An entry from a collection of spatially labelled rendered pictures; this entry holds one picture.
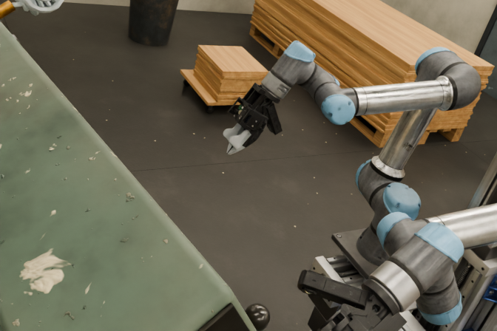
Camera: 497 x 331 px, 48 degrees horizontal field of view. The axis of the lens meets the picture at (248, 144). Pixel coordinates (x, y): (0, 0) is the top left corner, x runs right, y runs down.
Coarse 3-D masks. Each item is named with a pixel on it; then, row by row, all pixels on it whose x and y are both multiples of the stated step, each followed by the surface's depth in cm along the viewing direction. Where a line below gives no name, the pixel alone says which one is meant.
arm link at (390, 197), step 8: (384, 184) 176; (392, 184) 173; (400, 184) 174; (376, 192) 176; (384, 192) 172; (392, 192) 170; (400, 192) 171; (408, 192) 172; (376, 200) 174; (384, 200) 170; (392, 200) 168; (400, 200) 168; (408, 200) 169; (416, 200) 170; (376, 208) 174; (384, 208) 170; (392, 208) 168; (400, 208) 167; (408, 208) 167; (416, 208) 168; (376, 216) 174; (384, 216) 170; (416, 216) 170; (376, 224) 173
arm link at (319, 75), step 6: (318, 66) 153; (318, 72) 152; (324, 72) 154; (312, 78) 152; (318, 78) 151; (324, 78) 151; (330, 78) 151; (300, 84) 153; (306, 84) 153; (312, 84) 152; (318, 84) 150; (306, 90) 156; (312, 90) 151; (312, 96) 152
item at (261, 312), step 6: (252, 306) 79; (258, 306) 79; (264, 306) 79; (246, 312) 78; (252, 312) 78; (258, 312) 78; (264, 312) 78; (252, 318) 78; (258, 318) 77; (264, 318) 78; (258, 324) 77; (264, 324) 78; (258, 330) 78
